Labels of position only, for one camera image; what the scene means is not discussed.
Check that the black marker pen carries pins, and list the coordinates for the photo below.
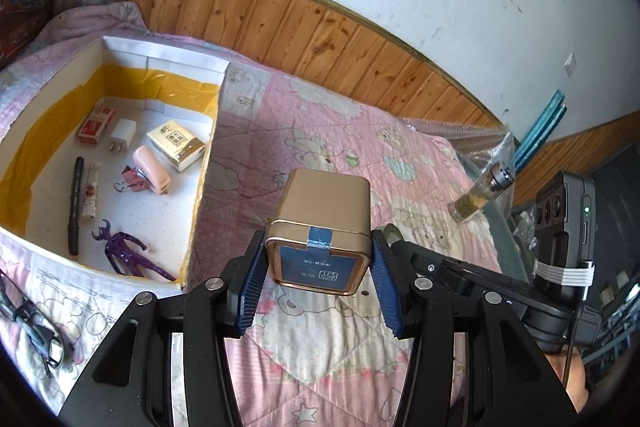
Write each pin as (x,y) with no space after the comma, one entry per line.
(75,207)

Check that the pink printed blanket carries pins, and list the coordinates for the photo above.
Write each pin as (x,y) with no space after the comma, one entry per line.
(310,132)

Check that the pink stapler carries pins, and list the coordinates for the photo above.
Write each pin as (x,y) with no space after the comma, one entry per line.
(152,169)

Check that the person's right hand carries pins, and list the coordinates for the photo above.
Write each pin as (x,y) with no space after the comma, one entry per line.
(570,382)

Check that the gold square tin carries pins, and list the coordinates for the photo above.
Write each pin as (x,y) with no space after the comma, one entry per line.
(325,207)

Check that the glass bottle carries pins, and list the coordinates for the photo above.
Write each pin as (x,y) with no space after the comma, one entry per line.
(475,199)

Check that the robot picture toy box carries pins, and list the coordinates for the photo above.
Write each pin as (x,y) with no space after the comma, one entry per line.
(25,7)

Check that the wooden headboard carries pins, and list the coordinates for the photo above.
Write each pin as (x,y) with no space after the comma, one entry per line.
(300,27)

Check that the teal sticks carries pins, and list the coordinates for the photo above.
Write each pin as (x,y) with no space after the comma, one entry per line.
(540,127)

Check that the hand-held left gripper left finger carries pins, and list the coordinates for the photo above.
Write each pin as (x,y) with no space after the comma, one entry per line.
(250,287)

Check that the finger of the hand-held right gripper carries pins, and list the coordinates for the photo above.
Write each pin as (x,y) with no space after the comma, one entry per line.
(450,272)

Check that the red staples box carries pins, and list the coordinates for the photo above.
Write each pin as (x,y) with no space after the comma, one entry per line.
(95,124)

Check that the clear small tube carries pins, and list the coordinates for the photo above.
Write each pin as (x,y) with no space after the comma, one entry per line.
(91,192)

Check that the white charger plug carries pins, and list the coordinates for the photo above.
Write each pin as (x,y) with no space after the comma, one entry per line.
(124,134)

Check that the purple action figure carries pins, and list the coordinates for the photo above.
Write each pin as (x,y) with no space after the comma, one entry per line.
(130,252)

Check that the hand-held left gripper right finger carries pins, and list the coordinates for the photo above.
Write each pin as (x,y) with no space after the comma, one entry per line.
(387,287)

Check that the pink binder clip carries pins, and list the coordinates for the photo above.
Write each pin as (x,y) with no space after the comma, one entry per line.
(132,179)

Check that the white cardboard box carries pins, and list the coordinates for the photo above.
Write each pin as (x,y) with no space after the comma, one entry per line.
(160,52)

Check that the white wall socket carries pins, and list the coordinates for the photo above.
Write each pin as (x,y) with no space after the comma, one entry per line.
(570,63)

